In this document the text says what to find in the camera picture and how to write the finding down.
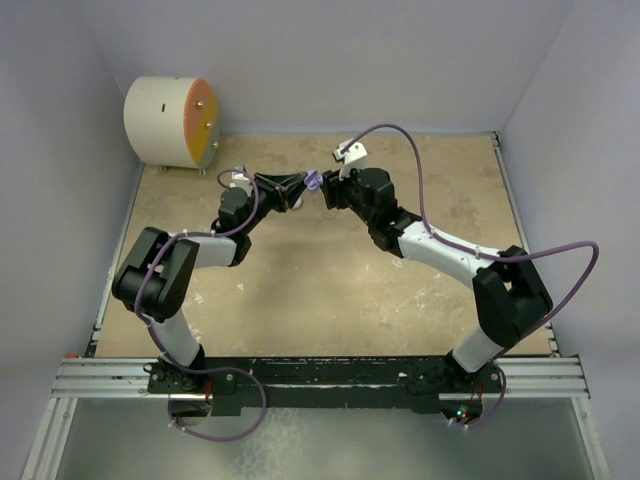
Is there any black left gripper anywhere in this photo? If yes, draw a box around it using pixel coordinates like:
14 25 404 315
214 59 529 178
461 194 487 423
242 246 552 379
240 173 307 235

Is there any purple earbud charging case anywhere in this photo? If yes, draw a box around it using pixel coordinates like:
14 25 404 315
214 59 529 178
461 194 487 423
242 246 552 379
304 170 323 192

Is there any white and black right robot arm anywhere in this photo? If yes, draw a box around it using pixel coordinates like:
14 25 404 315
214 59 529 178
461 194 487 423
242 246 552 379
321 168 553 391

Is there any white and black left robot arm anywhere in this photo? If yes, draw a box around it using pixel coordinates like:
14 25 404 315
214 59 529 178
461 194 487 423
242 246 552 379
111 168 308 392

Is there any white cylinder with orange face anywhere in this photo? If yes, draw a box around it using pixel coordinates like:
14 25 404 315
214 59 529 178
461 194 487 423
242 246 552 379
123 76 220 176

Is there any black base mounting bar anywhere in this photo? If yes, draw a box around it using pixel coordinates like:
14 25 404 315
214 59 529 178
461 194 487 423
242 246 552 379
143 355 504 419

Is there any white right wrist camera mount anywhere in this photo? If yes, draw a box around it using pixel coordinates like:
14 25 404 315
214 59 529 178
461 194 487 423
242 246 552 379
333 140 368 180

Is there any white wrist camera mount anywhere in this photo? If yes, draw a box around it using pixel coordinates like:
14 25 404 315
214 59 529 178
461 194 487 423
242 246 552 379
229 165 253 196
333 140 368 180

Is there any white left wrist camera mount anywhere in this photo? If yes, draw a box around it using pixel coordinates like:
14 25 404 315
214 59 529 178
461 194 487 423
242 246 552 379
229 165 253 196

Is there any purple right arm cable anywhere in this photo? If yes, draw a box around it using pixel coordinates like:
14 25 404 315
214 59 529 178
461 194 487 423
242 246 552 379
349 123 600 430

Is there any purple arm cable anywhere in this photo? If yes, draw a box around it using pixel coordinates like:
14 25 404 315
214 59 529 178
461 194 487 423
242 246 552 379
349 123 600 430
135 169 269 442

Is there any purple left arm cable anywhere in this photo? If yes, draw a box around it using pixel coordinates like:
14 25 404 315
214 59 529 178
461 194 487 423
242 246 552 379
135 169 269 442

